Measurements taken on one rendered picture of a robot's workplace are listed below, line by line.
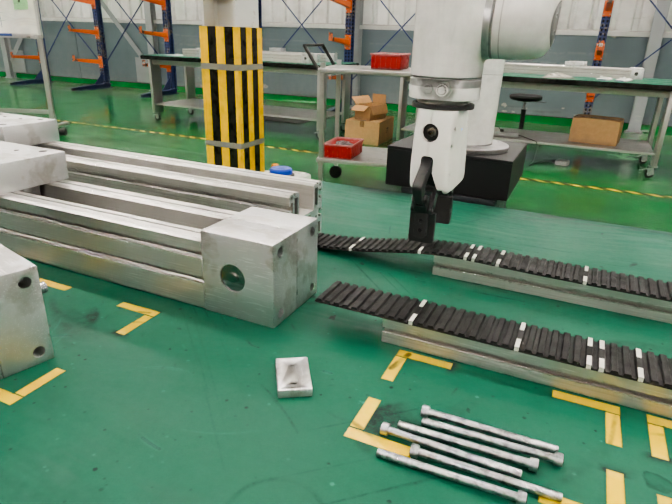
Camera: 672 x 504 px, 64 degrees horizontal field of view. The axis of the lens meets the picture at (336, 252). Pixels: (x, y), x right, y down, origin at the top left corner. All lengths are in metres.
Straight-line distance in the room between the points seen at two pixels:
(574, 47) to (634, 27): 0.71
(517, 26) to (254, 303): 0.40
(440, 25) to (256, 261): 0.32
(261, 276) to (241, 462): 0.21
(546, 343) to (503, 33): 0.32
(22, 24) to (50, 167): 5.46
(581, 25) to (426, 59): 7.57
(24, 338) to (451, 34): 0.52
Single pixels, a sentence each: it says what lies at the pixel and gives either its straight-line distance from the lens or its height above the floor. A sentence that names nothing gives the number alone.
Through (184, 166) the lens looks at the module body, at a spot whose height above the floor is 0.86.
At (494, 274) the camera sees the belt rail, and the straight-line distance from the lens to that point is 0.71.
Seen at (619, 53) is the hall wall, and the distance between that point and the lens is 8.20.
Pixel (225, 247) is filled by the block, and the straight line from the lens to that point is 0.57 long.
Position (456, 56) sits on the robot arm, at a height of 1.05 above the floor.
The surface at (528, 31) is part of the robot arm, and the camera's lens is 0.63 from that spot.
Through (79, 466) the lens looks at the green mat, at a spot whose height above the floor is 0.78.
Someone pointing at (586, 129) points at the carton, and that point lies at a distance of 5.49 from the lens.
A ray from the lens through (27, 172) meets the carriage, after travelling 0.84.
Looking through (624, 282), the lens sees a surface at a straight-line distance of 0.71.
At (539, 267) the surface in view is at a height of 0.81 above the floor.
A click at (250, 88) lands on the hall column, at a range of 4.07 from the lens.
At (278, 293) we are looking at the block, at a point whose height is 0.82.
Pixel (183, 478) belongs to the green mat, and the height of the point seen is 0.78.
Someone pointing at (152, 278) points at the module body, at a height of 0.80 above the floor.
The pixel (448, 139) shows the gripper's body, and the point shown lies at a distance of 0.64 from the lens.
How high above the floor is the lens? 1.07
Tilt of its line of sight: 22 degrees down
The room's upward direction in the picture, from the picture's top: 2 degrees clockwise
